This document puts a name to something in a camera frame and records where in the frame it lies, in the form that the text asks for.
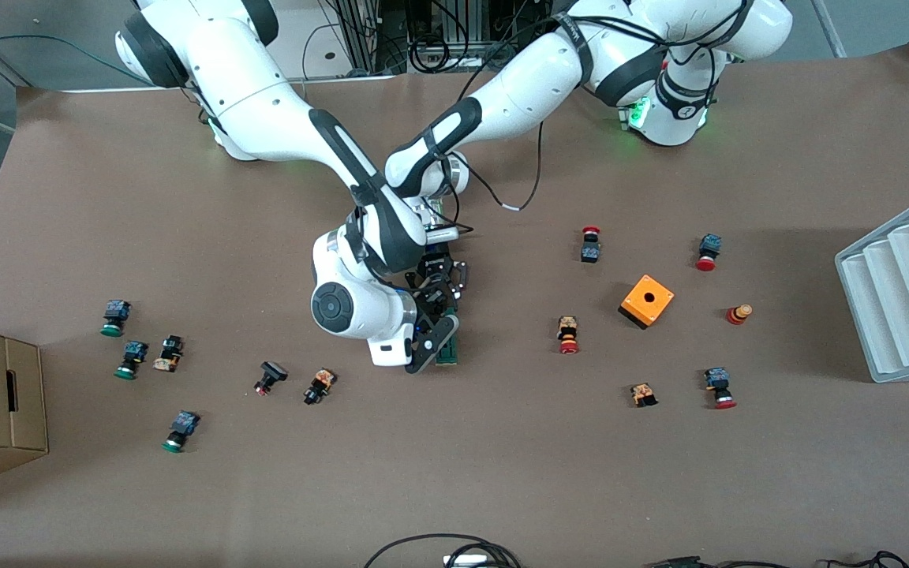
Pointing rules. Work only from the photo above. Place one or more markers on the small orange contact block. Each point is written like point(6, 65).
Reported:
point(643, 394)

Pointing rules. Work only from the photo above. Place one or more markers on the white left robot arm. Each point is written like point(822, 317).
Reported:
point(533, 87)

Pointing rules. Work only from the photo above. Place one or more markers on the white plug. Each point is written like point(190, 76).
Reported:
point(466, 561)

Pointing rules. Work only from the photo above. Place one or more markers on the white ridged tray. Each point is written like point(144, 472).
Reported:
point(896, 315)

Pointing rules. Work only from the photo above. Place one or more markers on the red emergency stop orange block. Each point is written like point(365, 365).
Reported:
point(568, 331)

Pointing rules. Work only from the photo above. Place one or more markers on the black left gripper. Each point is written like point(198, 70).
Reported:
point(444, 267)

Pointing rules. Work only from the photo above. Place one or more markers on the black orange push button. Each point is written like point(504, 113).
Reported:
point(319, 386)

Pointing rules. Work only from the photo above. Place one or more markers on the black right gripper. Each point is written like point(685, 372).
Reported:
point(428, 302)

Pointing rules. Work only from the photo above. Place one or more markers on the aluminium profile post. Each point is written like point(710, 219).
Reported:
point(364, 35)

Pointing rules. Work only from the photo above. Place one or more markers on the red orange button cap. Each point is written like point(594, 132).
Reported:
point(737, 315)

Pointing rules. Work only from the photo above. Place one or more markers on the red emergency stop black block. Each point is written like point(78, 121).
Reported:
point(590, 251)

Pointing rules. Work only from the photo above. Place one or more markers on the orange button enclosure box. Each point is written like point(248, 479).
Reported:
point(660, 304)

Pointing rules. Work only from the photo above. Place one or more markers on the red push button blue block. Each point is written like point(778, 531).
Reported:
point(708, 246)
point(716, 380)

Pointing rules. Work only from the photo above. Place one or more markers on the green push button blue block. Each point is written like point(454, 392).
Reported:
point(182, 428)
point(132, 356)
point(115, 315)

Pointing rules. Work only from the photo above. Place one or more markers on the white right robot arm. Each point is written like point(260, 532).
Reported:
point(265, 118)

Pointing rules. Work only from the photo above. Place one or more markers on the black square push button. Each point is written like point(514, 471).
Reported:
point(271, 372)

